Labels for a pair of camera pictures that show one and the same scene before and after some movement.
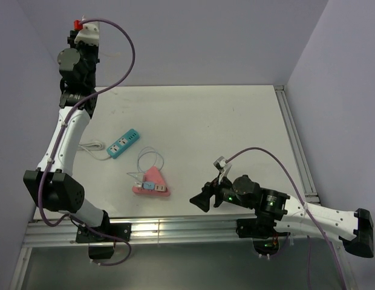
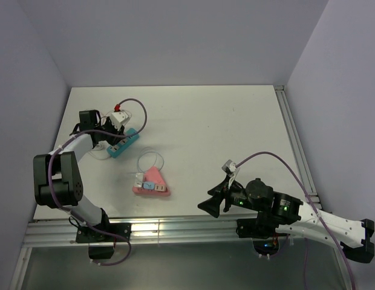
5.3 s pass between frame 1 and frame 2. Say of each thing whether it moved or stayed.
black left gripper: moved
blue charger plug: stayed
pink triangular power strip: stayed
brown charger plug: stayed
